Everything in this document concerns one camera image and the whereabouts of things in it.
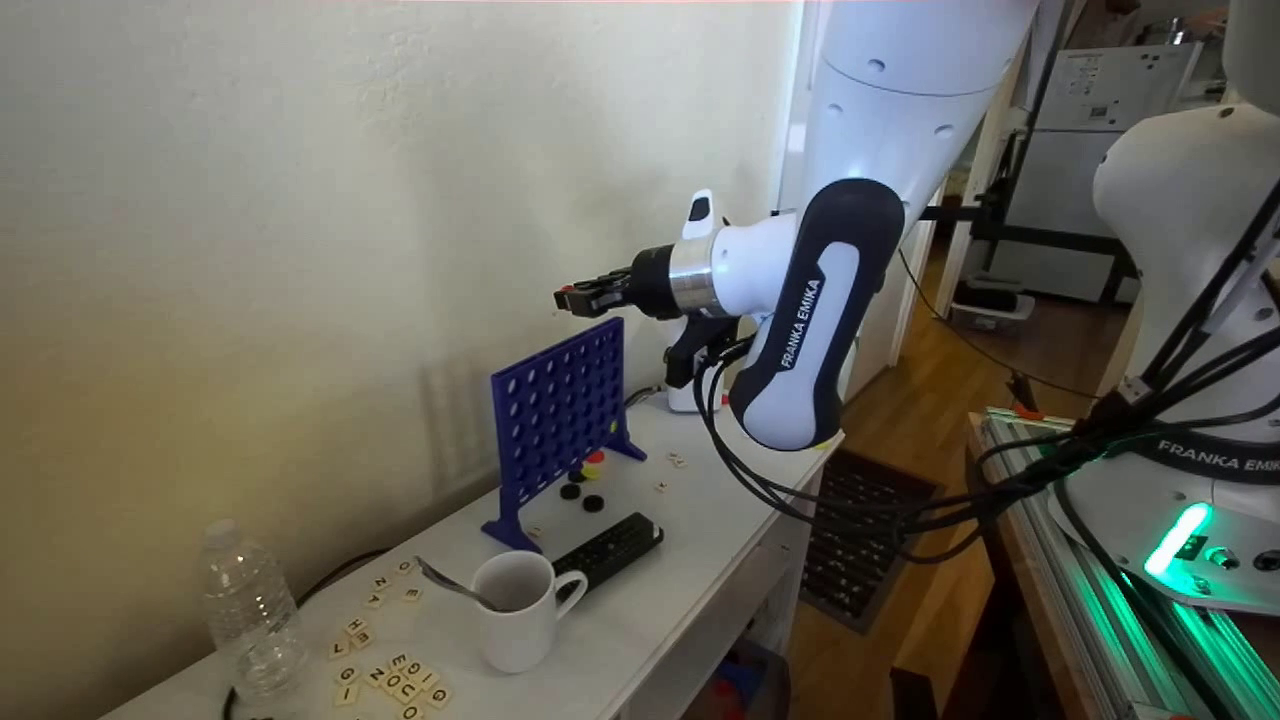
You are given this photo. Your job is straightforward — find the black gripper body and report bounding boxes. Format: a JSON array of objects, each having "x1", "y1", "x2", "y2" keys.
[{"x1": 628, "y1": 246, "x2": 680, "y2": 322}]

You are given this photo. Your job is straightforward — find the blue connect four gameboard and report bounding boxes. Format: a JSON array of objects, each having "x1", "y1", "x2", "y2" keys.
[{"x1": 477, "y1": 313, "x2": 646, "y2": 558}]

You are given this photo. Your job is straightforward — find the black remote control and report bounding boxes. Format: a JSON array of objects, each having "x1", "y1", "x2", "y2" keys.
[{"x1": 548, "y1": 508, "x2": 669, "y2": 594}]

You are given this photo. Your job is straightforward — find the white side table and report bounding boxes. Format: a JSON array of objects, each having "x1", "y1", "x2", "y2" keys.
[{"x1": 105, "y1": 384, "x2": 847, "y2": 720}]

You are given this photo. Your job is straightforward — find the metal spoon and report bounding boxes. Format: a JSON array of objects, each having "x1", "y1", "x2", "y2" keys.
[{"x1": 408, "y1": 551, "x2": 505, "y2": 617}]

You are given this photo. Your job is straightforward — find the white ceramic mug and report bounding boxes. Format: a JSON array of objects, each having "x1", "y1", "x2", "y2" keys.
[{"x1": 473, "y1": 549, "x2": 591, "y2": 678}]

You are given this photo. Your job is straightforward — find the black floor vent grille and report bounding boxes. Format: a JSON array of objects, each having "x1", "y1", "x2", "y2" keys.
[{"x1": 794, "y1": 446, "x2": 944, "y2": 632}]

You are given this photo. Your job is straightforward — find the red black clamp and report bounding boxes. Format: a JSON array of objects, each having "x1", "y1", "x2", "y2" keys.
[{"x1": 1006, "y1": 372, "x2": 1056, "y2": 424}]

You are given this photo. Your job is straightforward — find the blue red plastic toy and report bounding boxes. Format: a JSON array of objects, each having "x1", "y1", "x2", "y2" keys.
[{"x1": 695, "y1": 636, "x2": 793, "y2": 720}]

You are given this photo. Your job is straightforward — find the white metal cabinet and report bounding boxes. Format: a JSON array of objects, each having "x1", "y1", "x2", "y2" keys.
[{"x1": 1000, "y1": 45, "x2": 1204, "y2": 304}]

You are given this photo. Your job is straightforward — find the clear plastic bottle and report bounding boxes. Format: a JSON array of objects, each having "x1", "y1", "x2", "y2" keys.
[{"x1": 196, "y1": 515, "x2": 309, "y2": 714}]

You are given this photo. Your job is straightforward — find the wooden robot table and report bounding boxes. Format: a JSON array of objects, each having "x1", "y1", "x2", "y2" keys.
[{"x1": 958, "y1": 421, "x2": 1114, "y2": 720}]

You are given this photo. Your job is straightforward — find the aluminium mounting rails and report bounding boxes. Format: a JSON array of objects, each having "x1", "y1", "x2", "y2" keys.
[{"x1": 976, "y1": 404, "x2": 1280, "y2": 720}]

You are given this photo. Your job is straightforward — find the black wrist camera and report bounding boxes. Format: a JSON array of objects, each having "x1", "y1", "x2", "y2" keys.
[{"x1": 659, "y1": 307, "x2": 740, "y2": 394}]

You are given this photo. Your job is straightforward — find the black camera stand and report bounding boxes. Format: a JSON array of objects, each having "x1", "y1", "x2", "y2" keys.
[{"x1": 914, "y1": 167, "x2": 1144, "y2": 326}]

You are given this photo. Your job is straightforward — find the thin black cable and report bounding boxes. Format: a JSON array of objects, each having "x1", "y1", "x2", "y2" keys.
[{"x1": 214, "y1": 541, "x2": 394, "y2": 720}]

